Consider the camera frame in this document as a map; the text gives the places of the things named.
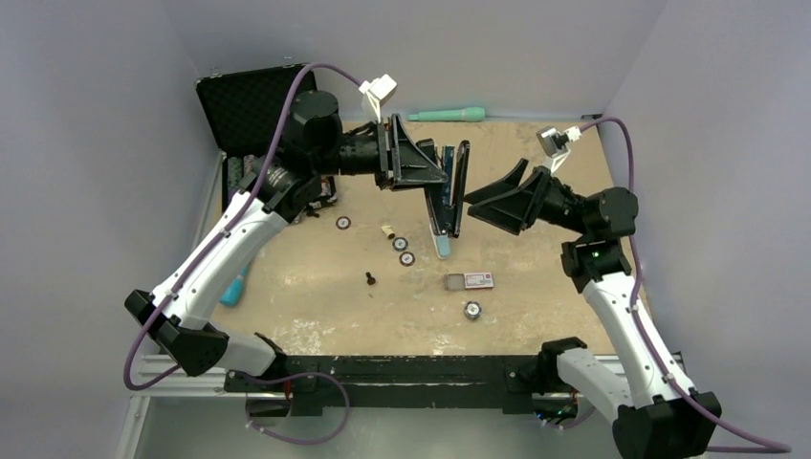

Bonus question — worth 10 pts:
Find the light blue stapler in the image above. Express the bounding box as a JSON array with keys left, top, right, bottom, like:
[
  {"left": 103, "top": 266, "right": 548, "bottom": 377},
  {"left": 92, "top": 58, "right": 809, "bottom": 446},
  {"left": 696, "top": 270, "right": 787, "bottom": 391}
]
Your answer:
[{"left": 432, "top": 231, "right": 451, "bottom": 260}]

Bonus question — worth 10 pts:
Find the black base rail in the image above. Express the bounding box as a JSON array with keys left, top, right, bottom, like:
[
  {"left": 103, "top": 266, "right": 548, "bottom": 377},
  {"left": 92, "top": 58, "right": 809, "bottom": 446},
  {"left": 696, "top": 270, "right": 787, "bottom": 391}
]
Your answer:
[{"left": 136, "top": 353, "right": 686, "bottom": 420}]

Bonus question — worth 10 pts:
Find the poker chip upper middle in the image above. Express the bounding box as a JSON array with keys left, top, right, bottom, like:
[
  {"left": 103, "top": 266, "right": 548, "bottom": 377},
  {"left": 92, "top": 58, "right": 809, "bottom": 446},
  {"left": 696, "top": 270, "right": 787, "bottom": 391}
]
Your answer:
[{"left": 392, "top": 237, "right": 409, "bottom": 251}]

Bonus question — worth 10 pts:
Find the black stapler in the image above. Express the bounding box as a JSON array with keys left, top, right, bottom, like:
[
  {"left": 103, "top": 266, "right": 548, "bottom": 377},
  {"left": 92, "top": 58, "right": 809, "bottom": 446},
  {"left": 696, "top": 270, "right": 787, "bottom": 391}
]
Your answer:
[{"left": 424, "top": 140, "right": 471, "bottom": 238}]

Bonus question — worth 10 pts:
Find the mint green marker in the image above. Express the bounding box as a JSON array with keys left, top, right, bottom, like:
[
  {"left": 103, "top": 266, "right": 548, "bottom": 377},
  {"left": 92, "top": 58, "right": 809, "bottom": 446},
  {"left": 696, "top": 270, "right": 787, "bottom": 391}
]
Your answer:
[{"left": 407, "top": 107, "right": 486, "bottom": 122}]

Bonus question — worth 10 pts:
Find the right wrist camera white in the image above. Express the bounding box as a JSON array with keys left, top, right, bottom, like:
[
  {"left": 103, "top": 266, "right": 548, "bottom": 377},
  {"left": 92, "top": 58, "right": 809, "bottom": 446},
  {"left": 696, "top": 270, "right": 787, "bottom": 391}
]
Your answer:
[{"left": 537, "top": 126, "right": 581, "bottom": 174}]

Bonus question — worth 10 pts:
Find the blue handled tool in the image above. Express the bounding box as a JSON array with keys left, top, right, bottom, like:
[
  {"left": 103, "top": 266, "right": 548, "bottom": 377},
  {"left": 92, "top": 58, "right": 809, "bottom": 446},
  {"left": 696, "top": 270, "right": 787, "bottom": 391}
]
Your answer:
[{"left": 219, "top": 265, "right": 250, "bottom": 307}]

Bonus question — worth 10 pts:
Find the orange black poker chip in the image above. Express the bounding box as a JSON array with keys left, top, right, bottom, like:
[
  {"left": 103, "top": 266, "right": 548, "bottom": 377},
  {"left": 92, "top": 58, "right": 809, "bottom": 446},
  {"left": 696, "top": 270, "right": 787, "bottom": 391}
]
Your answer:
[{"left": 399, "top": 251, "right": 415, "bottom": 267}]

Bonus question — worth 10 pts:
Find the black poker chip case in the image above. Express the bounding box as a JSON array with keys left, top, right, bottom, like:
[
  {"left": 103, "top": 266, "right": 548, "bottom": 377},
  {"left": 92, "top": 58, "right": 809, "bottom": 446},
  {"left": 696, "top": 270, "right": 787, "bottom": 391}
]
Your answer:
[{"left": 195, "top": 64, "right": 303, "bottom": 210}]

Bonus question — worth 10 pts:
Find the poker chip near case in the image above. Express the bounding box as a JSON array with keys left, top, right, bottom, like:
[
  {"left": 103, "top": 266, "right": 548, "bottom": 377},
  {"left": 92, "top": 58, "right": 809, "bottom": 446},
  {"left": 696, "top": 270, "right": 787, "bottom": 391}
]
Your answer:
[{"left": 336, "top": 216, "right": 352, "bottom": 230}]

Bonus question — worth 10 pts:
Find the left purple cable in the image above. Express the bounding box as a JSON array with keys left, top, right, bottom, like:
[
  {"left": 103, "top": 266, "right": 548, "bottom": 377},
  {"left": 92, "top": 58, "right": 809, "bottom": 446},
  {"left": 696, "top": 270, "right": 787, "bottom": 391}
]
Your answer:
[{"left": 121, "top": 61, "right": 365, "bottom": 393}]

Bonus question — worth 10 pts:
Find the red staple box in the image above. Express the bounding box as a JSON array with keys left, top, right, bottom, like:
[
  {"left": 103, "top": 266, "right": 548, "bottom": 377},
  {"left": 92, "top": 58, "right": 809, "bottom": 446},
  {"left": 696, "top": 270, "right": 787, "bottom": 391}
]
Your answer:
[{"left": 444, "top": 272, "right": 494, "bottom": 292}]

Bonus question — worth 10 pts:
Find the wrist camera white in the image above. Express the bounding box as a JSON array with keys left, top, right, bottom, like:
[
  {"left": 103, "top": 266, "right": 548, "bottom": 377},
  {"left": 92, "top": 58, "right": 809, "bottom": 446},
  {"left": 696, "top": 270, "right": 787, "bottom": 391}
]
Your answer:
[
  {"left": 537, "top": 126, "right": 581, "bottom": 174},
  {"left": 358, "top": 74, "right": 398, "bottom": 122}
]

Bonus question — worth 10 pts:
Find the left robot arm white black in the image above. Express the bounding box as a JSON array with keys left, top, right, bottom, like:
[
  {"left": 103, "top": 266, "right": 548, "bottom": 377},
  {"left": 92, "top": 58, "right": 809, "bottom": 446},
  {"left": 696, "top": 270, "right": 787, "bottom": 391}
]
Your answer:
[{"left": 124, "top": 91, "right": 448, "bottom": 391}]

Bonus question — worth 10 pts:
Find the small cork piece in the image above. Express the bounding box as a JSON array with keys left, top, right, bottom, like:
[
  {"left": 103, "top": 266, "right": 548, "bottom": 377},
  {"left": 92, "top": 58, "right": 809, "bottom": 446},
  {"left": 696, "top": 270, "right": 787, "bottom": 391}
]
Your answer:
[{"left": 381, "top": 225, "right": 396, "bottom": 240}]

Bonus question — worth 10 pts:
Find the grey poker chip front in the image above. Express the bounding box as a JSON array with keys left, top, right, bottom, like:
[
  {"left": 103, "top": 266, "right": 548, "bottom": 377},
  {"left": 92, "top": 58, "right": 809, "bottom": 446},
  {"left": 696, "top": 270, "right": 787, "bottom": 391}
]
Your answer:
[{"left": 463, "top": 301, "right": 482, "bottom": 320}]

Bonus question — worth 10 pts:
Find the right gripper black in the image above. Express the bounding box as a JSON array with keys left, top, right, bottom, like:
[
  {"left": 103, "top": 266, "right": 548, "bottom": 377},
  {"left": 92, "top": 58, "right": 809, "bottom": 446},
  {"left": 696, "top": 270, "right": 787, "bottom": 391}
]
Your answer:
[{"left": 464, "top": 159, "right": 592, "bottom": 236}]

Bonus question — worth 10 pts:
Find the green chip stack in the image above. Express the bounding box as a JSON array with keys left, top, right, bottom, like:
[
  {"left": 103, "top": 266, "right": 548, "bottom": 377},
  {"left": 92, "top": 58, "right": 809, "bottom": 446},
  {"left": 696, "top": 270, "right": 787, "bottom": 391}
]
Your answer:
[{"left": 226, "top": 157, "right": 244, "bottom": 196}]

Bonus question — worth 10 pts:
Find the purple cable loop front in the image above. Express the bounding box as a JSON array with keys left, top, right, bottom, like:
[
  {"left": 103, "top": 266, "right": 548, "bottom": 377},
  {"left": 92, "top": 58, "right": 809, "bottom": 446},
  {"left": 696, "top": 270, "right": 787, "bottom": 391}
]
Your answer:
[{"left": 245, "top": 370, "right": 352, "bottom": 446}]

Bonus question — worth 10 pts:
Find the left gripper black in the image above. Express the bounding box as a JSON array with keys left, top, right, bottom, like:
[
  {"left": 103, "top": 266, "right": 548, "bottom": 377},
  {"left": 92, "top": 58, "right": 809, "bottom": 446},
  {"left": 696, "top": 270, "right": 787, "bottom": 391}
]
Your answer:
[{"left": 313, "top": 113, "right": 448, "bottom": 191}]

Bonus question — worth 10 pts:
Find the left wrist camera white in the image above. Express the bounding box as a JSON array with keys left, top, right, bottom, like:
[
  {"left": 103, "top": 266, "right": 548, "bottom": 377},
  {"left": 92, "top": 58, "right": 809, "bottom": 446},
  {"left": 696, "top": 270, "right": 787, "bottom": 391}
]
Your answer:
[{"left": 358, "top": 74, "right": 398, "bottom": 122}]

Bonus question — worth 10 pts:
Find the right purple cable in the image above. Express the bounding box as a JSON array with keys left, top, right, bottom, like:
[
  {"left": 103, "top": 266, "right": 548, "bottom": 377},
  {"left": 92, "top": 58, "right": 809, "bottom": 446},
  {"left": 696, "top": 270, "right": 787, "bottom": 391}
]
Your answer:
[{"left": 580, "top": 117, "right": 793, "bottom": 456}]

